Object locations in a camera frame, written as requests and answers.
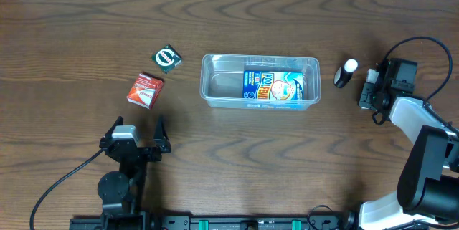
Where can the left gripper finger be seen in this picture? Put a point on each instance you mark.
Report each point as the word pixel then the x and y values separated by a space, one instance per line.
pixel 160 136
pixel 109 133

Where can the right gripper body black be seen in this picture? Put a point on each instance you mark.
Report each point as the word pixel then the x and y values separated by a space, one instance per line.
pixel 368 94

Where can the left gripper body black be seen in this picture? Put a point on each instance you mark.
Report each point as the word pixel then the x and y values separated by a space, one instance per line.
pixel 142 150

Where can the blue Kool Fever box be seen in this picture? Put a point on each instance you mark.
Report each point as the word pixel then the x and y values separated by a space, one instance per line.
pixel 272 85

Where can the white green medicine box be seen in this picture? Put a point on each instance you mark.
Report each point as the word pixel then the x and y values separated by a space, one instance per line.
pixel 372 76

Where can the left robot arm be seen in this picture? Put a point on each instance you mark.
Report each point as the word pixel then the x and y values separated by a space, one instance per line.
pixel 121 191

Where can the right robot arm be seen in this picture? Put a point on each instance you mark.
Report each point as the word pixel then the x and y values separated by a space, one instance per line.
pixel 425 197

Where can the clear plastic container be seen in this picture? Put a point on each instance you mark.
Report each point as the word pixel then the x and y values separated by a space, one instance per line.
pixel 222 80

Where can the black bottle white cap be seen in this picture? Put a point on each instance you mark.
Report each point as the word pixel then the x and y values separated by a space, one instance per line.
pixel 344 73

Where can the red Panadol box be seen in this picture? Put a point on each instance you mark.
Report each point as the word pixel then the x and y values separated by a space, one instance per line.
pixel 145 90

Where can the green Zam-Buk box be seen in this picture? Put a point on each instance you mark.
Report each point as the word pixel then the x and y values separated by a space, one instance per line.
pixel 167 58

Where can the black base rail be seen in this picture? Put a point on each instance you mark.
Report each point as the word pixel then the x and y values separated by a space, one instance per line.
pixel 215 223

